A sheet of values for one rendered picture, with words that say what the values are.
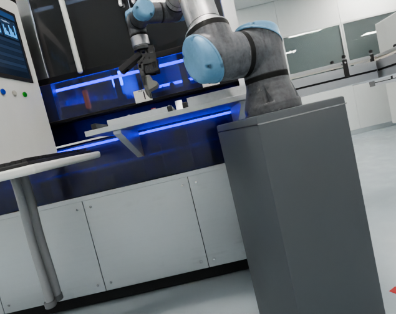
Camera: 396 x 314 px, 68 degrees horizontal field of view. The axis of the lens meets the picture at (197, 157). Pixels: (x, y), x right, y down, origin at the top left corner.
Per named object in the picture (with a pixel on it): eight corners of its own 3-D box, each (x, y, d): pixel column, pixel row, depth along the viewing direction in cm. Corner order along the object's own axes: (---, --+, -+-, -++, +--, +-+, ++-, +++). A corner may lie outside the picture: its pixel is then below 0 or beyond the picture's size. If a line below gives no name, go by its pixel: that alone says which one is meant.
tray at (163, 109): (128, 129, 155) (126, 123, 155) (176, 118, 155) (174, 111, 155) (108, 129, 121) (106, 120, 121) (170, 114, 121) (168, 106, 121)
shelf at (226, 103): (120, 135, 156) (118, 131, 155) (249, 104, 154) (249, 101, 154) (85, 137, 108) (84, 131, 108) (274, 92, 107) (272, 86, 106)
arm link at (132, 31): (125, 5, 118) (121, 15, 126) (132, 33, 119) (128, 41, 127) (144, 5, 121) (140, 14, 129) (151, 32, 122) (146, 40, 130)
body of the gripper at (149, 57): (158, 71, 122) (151, 42, 121) (138, 76, 123) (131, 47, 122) (161, 75, 130) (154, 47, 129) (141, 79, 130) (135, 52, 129)
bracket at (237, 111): (236, 134, 148) (230, 108, 147) (241, 133, 148) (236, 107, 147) (247, 134, 114) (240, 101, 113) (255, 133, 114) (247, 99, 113)
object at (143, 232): (21, 266, 257) (-8, 169, 249) (254, 213, 253) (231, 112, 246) (-91, 352, 157) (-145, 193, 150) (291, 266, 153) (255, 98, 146)
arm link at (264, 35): (298, 66, 77) (287, 14, 76) (256, 73, 72) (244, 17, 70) (269, 78, 88) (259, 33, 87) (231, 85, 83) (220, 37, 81)
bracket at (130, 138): (138, 157, 149) (132, 131, 147) (144, 156, 148) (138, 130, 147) (121, 164, 115) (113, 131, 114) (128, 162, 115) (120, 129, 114)
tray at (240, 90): (191, 113, 143) (189, 106, 143) (243, 100, 143) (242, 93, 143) (188, 107, 110) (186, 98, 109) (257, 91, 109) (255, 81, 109)
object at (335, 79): (252, 107, 156) (246, 78, 155) (247, 109, 171) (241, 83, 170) (381, 77, 155) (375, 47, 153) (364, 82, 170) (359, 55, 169)
